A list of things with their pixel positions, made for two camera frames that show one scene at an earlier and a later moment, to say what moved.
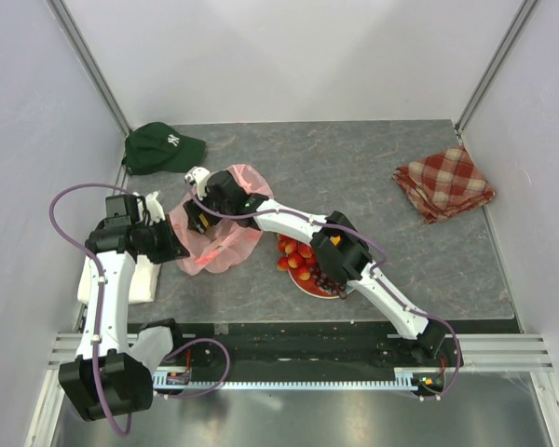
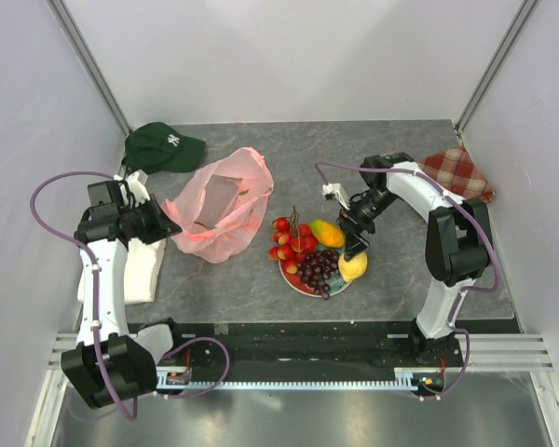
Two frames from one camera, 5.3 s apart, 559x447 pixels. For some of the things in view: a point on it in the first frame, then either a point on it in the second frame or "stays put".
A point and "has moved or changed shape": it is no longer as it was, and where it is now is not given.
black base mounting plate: x=348 y=345 stays put
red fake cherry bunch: x=296 y=255 has moved or changed shape
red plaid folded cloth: x=444 y=183 stays put
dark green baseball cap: x=158 y=147 stays put
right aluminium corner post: x=523 y=13 stays put
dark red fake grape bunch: x=321 y=280 has moved or changed shape
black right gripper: x=195 y=222 -> x=351 y=222
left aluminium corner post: x=89 y=65 stays put
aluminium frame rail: x=489 y=352 stays put
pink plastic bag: x=228 y=247 has moved or changed shape
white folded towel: x=143 y=281 stays put
